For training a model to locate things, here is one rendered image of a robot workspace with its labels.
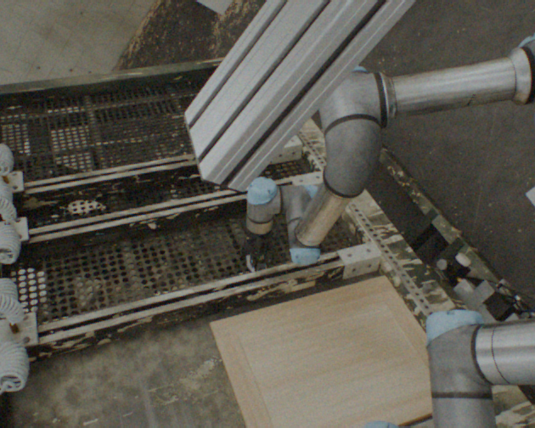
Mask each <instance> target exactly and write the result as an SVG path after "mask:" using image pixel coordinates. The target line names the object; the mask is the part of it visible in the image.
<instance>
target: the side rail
mask: <svg viewBox="0 0 535 428"><path fill-rule="evenodd" d="M224 59H225V58H220V59H207V60H200V61H193V62H186V63H179V64H172V65H159V66H152V67H144V68H137V69H130V70H118V71H110V72H103V73H96V74H89V75H81V76H68V77H60V78H54V79H47V80H39V81H32V82H18V83H10V84H3V85H0V105H1V104H13V103H20V102H27V101H34V100H40V99H53V98H59V97H66V96H73V95H79V94H86V93H98V92H105V91H111V90H118V89H125V88H131V87H143V86H150V85H156V84H163V83H169V82H181V81H188V80H194V79H201V78H207V77H212V75H213V74H214V73H215V71H216V70H217V68H218V67H219V65H220V64H221V63H222V62H223V61H224Z"/></svg>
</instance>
